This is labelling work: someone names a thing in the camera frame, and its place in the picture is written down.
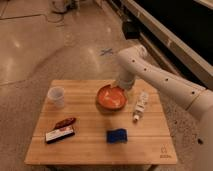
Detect orange bowl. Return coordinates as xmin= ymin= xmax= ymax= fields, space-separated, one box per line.
xmin=96 ymin=85 xmax=127 ymax=110

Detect black white board eraser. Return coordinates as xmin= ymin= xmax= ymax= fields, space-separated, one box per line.
xmin=45 ymin=127 xmax=75 ymax=144

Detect white tube bottle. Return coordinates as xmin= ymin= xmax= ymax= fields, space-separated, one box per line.
xmin=133 ymin=91 xmax=149 ymax=122

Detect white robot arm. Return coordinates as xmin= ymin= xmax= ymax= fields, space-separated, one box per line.
xmin=116 ymin=45 xmax=213 ymax=171

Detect wooden table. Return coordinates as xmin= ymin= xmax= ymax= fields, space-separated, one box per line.
xmin=25 ymin=80 xmax=177 ymax=165

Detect blue sponge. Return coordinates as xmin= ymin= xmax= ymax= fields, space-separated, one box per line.
xmin=106 ymin=129 xmax=128 ymax=143

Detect white ceramic cup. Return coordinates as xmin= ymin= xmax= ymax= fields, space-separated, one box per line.
xmin=47 ymin=87 xmax=64 ymax=108

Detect black box on floor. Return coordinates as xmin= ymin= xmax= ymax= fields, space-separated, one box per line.
xmin=122 ymin=22 xmax=140 ymax=39

